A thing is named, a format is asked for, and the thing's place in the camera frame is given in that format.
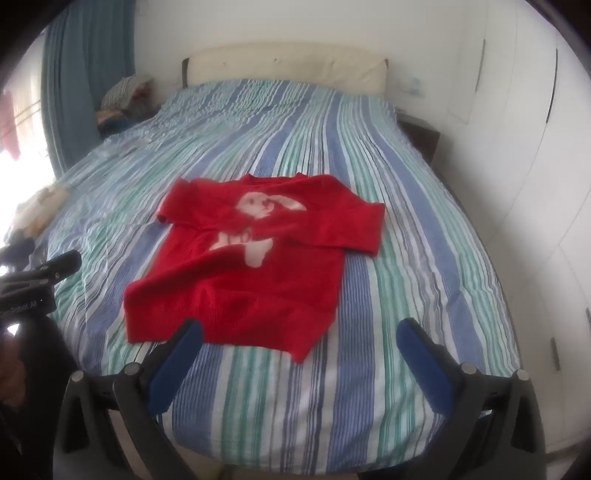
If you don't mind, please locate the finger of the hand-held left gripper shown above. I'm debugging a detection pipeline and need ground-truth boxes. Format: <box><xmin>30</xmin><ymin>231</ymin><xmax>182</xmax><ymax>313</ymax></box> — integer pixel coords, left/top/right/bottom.
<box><xmin>25</xmin><ymin>250</ymin><xmax>83</xmax><ymax>285</ymax></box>

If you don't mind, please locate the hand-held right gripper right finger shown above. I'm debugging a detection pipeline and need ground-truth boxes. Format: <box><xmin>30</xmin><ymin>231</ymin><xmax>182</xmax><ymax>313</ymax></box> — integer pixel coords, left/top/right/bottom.
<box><xmin>397</xmin><ymin>318</ymin><xmax>551</xmax><ymax>480</ymax></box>

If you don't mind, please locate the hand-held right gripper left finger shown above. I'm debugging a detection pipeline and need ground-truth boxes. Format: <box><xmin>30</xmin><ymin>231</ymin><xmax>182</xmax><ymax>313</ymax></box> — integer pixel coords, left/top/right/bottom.
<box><xmin>54</xmin><ymin>318</ymin><xmax>204</xmax><ymax>480</ymax></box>

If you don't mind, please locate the red sweater with white print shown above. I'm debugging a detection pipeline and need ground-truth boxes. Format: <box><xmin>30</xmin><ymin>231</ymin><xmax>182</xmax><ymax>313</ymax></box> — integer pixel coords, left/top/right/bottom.
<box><xmin>124</xmin><ymin>173</ymin><xmax>386</xmax><ymax>363</ymax></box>

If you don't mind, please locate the pile of folded clothes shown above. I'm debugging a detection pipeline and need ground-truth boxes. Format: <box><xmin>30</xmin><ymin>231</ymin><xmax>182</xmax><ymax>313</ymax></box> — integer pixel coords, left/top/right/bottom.
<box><xmin>95</xmin><ymin>75</ymin><xmax>162</xmax><ymax>137</ymax></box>

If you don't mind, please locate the dark cloth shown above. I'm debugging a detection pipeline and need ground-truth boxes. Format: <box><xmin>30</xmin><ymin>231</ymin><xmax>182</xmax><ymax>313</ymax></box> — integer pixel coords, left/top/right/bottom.
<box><xmin>0</xmin><ymin>233</ymin><xmax>47</xmax><ymax>269</ymax></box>

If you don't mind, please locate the beige cloth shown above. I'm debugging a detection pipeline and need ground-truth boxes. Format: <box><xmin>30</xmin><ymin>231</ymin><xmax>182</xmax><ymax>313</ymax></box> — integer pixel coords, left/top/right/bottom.
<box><xmin>14</xmin><ymin>185</ymin><xmax>71</xmax><ymax>234</ymax></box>

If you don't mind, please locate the striped blue green bedspread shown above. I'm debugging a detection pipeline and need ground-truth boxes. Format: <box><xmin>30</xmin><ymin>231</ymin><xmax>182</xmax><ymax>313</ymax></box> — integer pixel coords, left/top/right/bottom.
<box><xmin>44</xmin><ymin>78</ymin><xmax>523</xmax><ymax>476</ymax></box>

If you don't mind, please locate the blue curtain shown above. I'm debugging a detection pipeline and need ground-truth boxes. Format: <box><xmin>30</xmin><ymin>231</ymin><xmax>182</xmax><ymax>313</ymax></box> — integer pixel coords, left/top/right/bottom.
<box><xmin>41</xmin><ymin>9</ymin><xmax>139</xmax><ymax>178</ymax></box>

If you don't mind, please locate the dark wooden nightstand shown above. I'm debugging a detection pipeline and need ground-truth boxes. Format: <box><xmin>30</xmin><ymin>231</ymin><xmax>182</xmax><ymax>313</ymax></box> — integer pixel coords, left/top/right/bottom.
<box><xmin>397</xmin><ymin>113</ymin><xmax>441</xmax><ymax>165</ymax></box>

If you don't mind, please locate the cream padded headboard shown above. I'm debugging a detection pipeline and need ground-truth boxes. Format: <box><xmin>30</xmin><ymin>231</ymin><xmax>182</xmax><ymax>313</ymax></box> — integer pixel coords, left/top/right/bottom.
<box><xmin>178</xmin><ymin>44</ymin><xmax>389</xmax><ymax>96</ymax></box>

